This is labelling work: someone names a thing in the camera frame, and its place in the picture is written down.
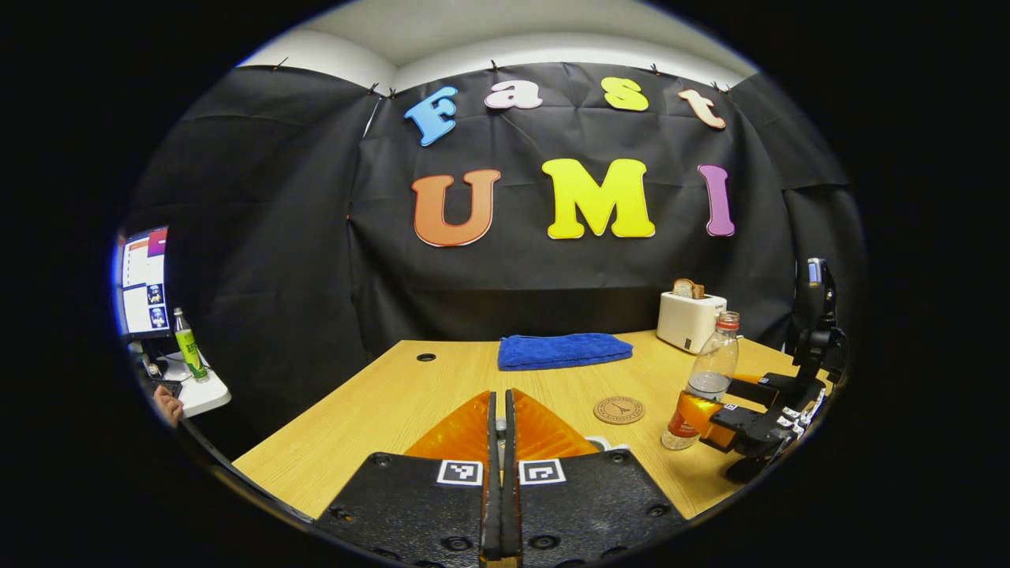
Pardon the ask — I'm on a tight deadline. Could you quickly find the white toaster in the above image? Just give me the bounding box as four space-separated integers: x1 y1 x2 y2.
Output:
656 291 728 354

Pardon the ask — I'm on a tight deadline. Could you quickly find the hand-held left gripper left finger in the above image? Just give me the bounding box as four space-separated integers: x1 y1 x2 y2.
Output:
314 390 501 568

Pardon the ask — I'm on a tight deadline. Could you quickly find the white side table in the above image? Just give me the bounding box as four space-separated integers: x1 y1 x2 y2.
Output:
146 351 232 419

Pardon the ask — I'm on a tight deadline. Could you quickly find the computer monitor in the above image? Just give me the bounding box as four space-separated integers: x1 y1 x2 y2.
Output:
117 226 170 342

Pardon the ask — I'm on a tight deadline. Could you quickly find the blue folded towel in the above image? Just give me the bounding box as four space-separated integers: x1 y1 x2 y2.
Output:
497 332 634 372

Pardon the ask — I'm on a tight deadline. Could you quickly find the round wooden coaster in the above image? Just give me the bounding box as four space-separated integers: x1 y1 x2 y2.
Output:
593 395 646 426

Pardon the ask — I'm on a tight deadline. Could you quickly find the clear plastic water bottle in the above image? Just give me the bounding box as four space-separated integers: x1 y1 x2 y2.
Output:
661 311 741 451

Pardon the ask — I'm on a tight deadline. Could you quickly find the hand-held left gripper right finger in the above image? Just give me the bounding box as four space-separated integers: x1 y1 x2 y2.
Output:
505 388 686 568

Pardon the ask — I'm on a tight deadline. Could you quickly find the black backdrop cloth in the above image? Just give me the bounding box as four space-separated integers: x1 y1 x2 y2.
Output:
126 63 867 458

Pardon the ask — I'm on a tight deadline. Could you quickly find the green drink bottle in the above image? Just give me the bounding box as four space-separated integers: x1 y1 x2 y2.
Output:
173 308 208 383

